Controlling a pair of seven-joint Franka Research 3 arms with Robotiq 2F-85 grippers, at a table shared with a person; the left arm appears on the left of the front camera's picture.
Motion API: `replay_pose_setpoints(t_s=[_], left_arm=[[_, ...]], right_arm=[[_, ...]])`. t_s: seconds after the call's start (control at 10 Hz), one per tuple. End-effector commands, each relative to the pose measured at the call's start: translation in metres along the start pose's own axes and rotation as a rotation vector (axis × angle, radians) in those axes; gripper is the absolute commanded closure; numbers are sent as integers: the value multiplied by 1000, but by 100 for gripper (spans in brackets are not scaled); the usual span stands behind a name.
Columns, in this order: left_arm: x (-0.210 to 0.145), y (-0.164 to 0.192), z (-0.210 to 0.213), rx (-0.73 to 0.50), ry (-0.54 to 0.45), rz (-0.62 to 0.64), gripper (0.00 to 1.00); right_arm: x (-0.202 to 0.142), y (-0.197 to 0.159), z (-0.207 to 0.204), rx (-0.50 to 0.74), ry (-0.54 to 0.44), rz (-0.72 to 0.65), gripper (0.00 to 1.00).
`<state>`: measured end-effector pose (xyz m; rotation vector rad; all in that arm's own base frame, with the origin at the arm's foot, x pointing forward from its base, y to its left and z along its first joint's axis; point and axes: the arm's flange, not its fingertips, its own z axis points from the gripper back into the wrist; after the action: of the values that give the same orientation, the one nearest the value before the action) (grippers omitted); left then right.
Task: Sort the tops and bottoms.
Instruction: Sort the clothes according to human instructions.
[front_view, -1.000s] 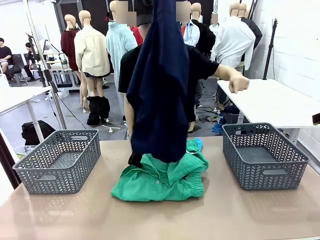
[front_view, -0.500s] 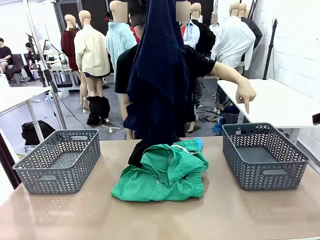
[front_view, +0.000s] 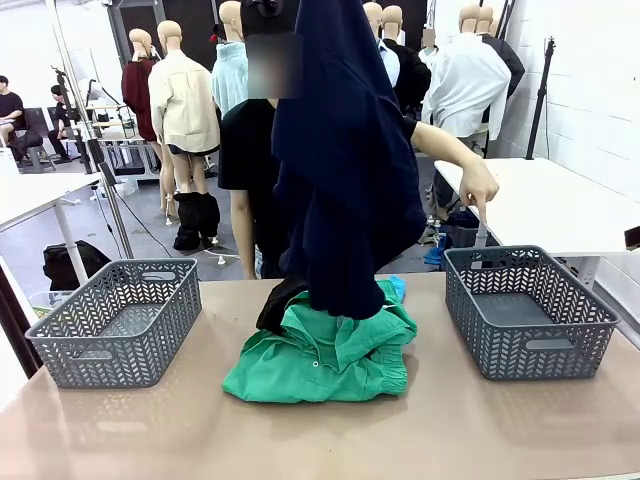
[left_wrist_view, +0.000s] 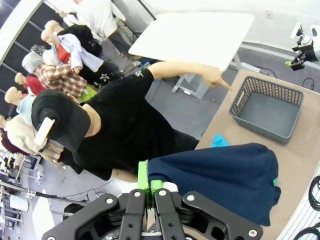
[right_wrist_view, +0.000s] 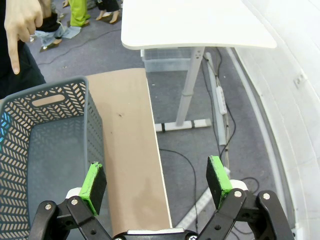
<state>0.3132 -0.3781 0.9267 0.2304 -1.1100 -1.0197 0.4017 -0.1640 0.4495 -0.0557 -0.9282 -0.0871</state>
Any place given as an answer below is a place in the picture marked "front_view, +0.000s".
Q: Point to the person's left hand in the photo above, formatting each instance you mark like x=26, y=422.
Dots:
x=477, y=182

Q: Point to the light blue terry garment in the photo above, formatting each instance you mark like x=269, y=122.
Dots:
x=398, y=287

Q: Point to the navy blue garment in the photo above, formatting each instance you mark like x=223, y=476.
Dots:
x=345, y=175

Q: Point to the green elastic-waist shorts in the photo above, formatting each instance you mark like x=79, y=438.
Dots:
x=395, y=375

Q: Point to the black garment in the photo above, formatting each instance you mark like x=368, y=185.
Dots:
x=280, y=305

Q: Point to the green button-up top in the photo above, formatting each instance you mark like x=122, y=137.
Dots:
x=280, y=370

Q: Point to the person's left forearm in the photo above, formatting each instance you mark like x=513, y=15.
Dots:
x=450, y=145

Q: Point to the person's right forearm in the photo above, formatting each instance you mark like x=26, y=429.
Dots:
x=245, y=235

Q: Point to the white table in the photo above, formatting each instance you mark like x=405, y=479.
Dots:
x=35, y=195
x=550, y=205

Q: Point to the crumpled blue fabric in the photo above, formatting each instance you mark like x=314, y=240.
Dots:
x=435, y=255

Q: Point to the black tripod stand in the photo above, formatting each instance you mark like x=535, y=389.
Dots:
x=542, y=100

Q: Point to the mannequin in dark jacket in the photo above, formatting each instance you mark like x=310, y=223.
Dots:
x=512, y=65

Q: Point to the mannequin in black jacket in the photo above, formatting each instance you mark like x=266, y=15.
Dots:
x=412, y=75

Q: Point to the mannequin in blue shirt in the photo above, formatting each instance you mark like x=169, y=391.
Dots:
x=390, y=62

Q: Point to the grey plastic woven-pattern basket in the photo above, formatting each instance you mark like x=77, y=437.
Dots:
x=115, y=370
x=540, y=365

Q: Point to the person in black t-shirt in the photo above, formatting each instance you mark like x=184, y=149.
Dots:
x=250, y=150

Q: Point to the mannequin in light-blue fleece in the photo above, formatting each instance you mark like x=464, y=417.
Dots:
x=230, y=75

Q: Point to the black trousers at mannequin feet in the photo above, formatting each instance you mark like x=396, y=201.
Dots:
x=195, y=220

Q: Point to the mannequin in cream jacket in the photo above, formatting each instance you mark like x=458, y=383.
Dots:
x=182, y=105

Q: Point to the mannequin in maroon top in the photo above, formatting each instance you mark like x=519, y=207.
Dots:
x=137, y=90

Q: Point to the background equipment bench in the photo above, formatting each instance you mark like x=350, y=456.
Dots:
x=125, y=165

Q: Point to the silver metal pole stand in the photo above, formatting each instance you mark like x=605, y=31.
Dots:
x=117, y=215

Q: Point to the black bag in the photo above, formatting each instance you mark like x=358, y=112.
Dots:
x=70, y=265

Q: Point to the man in black clothes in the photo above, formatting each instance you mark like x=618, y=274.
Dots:
x=62, y=120

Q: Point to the clear storage bin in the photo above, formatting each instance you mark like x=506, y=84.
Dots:
x=45, y=305

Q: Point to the seated person in black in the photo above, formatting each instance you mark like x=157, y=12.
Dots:
x=10, y=105

